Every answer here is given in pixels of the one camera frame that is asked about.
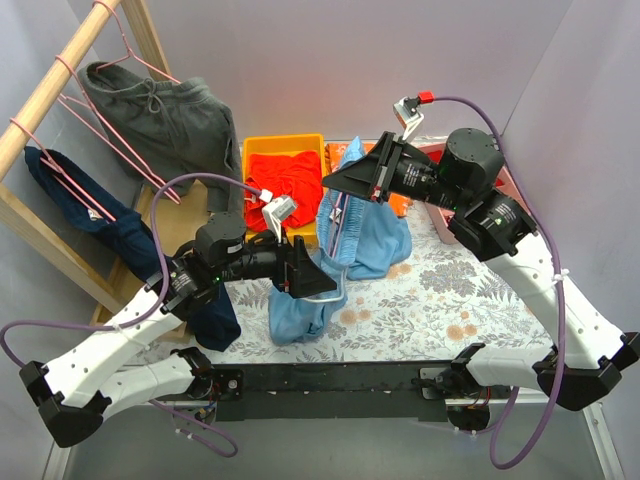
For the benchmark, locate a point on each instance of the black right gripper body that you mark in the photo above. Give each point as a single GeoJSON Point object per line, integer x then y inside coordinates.
{"type": "Point", "coordinates": [385, 166]}

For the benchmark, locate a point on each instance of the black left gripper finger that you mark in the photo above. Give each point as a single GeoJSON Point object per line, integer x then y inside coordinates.
{"type": "Point", "coordinates": [313, 280]}
{"type": "Point", "coordinates": [287, 275]}

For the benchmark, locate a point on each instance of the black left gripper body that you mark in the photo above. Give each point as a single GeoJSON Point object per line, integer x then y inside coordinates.
{"type": "Point", "coordinates": [290, 266]}

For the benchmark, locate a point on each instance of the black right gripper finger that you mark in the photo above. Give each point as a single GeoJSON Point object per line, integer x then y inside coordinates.
{"type": "Point", "coordinates": [377, 193]}
{"type": "Point", "coordinates": [376, 167]}

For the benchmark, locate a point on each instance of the orange bleached denim shorts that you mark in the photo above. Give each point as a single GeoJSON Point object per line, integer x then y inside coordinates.
{"type": "Point", "coordinates": [335, 153]}

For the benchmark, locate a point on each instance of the light blue shorts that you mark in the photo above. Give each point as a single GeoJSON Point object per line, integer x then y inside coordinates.
{"type": "Point", "coordinates": [373, 239]}

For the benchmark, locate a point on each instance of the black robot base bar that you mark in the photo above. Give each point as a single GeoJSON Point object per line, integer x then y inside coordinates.
{"type": "Point", "coordinates": [345, 390]}

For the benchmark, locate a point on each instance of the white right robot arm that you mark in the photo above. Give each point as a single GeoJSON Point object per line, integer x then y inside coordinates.
{"type": "Point", "coordinates": [588, 353]}

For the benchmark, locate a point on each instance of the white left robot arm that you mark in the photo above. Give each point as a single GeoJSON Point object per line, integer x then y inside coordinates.
{"type": "Point", "coordinates": [76, 392]}

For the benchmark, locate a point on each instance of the bright orange shorts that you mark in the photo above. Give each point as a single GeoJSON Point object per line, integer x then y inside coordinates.
{"type": "Point", "coordinates": [298, 176]}

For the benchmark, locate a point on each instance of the grey sweat shorts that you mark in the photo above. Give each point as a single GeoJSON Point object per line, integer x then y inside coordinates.
{"type": "Point", "coordinates": [176, 130]}

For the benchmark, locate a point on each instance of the navy blue shorts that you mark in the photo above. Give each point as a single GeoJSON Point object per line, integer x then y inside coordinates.
{"type": "Point", "coordinates": [214, 326]}

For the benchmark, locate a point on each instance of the pink compartment organizer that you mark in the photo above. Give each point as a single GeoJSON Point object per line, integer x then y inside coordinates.
{"type": "Point", "coordinates": [433, 147]}

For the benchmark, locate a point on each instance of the wooden clothes rack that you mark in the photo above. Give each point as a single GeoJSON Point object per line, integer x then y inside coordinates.
{"type": "Point", "coordinates": [18, 217]}

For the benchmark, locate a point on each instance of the yellow plastic tray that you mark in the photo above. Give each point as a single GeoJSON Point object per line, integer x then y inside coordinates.
{"type": "Point", "coordinates": [288, 145]}

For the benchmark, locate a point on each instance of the floral table mat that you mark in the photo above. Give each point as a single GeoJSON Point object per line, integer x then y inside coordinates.
{"type": "Point", "coordinates": [430, 306]}

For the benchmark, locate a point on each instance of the pink wire hanger with navy shorts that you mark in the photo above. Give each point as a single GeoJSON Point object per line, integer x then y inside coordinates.
{"type": "Point", "coordinates": [65, 179]}

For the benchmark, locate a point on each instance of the pink wire hanger with grey shorts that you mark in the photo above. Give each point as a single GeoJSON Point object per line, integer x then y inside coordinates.
{"type": "Point", "coordinates": [140, 85]}

